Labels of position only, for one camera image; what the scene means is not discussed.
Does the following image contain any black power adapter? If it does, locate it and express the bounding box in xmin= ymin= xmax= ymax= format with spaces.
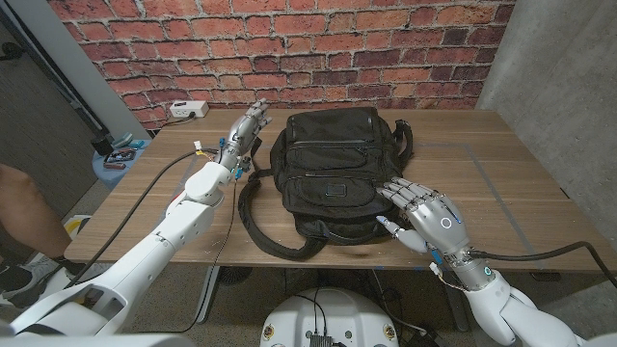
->
xmin=407 ymin=329 xmax=447 ymax=347

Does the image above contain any black backpack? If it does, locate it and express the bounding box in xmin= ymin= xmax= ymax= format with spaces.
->
xmin=237 ymin=105 xmax=416 ymax=262

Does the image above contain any dark tray with parts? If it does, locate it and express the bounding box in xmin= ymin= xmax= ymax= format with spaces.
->
xmin=102 ymin=147 xmax=139 ymax=171

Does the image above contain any grey black sneaker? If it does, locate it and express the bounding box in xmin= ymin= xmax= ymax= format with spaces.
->
xmin=0 ymin=254 xmax=57 ymax=308

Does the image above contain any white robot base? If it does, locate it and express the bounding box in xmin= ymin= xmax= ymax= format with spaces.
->
xmin=259 ymin=287 xmax=400 ymax=347

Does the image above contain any person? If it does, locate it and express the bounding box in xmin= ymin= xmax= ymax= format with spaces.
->
xmin=0 ymin=163 xmax=74 ymax=264

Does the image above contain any white power strip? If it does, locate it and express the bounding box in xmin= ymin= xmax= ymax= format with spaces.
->
xmin=169 ymin=99 xmax=210 ymax=119

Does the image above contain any blue round stool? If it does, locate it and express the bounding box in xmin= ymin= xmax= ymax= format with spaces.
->
xmin=91 ymin=139 xmax=151 ymax=190

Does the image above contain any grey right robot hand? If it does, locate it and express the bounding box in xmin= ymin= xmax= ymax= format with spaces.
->
xmin=375 ymin=176 xmax=471 ymax=256

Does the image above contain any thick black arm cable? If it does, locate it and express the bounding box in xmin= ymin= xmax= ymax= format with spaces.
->
xmin=62 ymin=147 xmax=219 ymax=290
xmin=467 ymin=240 xmax=617 ymax=290

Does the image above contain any grey metal table leg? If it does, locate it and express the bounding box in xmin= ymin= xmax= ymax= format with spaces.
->
xmin=194 ymin=265 xmax=223 ymax=325
xmin=437 ymin=270 xmax=471 ymax=333

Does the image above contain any thin black left arm wire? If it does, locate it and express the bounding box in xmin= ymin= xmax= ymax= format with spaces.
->
xmin=178 ymin=168 xmax=240 ymax=334

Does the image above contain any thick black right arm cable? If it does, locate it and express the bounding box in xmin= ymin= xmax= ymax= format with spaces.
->
xmin=467 ymin=240 xmax=617 ymax=290

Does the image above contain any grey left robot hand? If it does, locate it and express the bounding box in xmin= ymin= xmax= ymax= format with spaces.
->
xmin=216 ymin=98 xmax=274 ymax=170

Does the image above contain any black cup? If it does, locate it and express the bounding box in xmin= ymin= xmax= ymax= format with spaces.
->
xmin=91 ymin=136 xmax=115 ymax=156

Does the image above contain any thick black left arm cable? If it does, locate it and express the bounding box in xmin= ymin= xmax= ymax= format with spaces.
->
xmin=62 ymin=147 xmax=219 ymax=290

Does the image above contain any black round fan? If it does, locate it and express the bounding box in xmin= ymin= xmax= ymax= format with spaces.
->
xmin=219 ymin=266 xmax=254 ymax=286

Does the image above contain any red brick print backdrop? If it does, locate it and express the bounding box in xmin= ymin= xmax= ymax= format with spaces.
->
xmin=47 ymin=0 xmax=517 ymax=130

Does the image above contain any teal plastic case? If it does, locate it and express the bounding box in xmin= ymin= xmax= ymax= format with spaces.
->
xmin=112 ymin=132 xmax=146 ymax=149

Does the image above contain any white robot chest cover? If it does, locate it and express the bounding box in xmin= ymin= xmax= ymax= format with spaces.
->
xmin=0 ymin=334 xmax=195 ymax=347

